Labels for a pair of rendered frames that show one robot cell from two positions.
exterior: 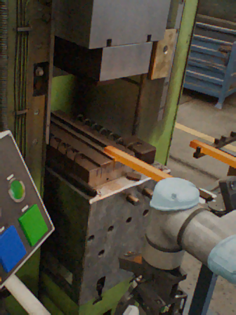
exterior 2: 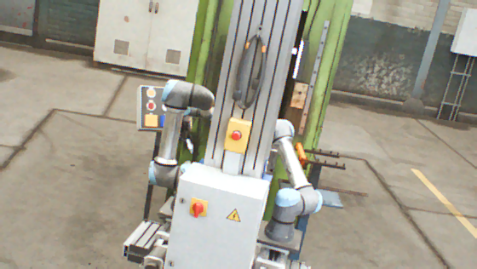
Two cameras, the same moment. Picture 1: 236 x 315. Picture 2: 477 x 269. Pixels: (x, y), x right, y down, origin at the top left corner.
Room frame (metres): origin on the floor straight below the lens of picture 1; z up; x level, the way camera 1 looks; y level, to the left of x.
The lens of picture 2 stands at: (-1.48, -2.53, 2.10)
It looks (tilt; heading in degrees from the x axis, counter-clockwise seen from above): 17 degrees down; 42
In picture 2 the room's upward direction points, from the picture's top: 12 degrees clockwise
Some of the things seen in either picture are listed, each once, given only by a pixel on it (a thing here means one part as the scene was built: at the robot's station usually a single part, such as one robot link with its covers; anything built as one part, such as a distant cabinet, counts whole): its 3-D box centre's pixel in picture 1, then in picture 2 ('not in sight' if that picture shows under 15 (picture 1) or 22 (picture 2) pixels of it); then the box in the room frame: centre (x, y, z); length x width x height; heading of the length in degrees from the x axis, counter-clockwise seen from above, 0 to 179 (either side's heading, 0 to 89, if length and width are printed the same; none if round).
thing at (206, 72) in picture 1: (194, 58); not in sight; (5.22, -1.08, 0.36); 1.20 x 0.80 x 0.72; 55
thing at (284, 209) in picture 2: not in sight; (287, 203); (0.64, -0.99, 0.98); 0.13 x 0.12 x 0.14; 171
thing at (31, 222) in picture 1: (31, 225); not in sight; (0.84, 0.12, 1.01); 0.07 x 0.05 x 0.07; 159
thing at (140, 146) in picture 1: (136, 151); not in sight; (1.41, -0.16, 0.95); 0.12 x 0.08 x 0.06; 44
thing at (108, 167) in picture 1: (71, 143); not in sight; (1.40, 0.08, 0.96); 0.42 x 0.20 x 0.09; 44
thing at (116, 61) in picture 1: (81, 43); not in sight; (1.40, 0.08, 1.32); 0.42 x 0.20 x 0.10; 44
